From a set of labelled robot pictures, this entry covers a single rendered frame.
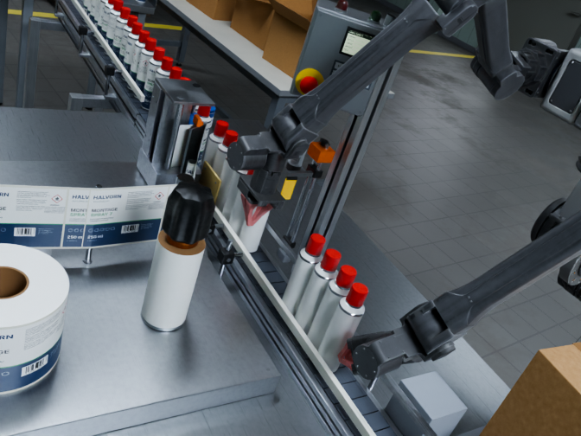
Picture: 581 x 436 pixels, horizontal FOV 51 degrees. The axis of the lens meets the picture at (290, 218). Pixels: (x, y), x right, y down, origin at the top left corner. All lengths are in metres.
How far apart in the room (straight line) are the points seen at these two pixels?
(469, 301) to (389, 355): 0.15
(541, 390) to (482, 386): 0.34
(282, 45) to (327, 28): 1.89
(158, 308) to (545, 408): 0.71
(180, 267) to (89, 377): 0.24
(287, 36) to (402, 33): 2.01
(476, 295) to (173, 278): 0.53
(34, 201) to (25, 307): 0.28
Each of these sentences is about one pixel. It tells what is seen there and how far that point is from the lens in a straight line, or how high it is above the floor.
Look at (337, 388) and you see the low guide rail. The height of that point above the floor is 0.91.
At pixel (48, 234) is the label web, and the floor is 0.95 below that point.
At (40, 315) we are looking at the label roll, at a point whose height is 1.02.
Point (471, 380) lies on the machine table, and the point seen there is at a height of 0.83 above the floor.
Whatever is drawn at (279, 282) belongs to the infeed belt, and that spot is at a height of 0.88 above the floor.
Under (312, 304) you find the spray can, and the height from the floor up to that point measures 0.97.
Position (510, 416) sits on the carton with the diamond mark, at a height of 0.97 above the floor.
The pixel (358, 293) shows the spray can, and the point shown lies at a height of 1.08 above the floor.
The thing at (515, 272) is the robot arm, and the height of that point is 1.30.
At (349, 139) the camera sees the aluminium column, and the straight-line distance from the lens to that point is 1.35.
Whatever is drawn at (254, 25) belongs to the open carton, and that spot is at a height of 0.87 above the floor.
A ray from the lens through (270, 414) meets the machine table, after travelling 1.20.
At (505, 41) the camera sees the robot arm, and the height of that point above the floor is 1.52.
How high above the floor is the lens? 1.71
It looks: 30 degrees down
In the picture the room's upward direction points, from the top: 19 degrees clockwise
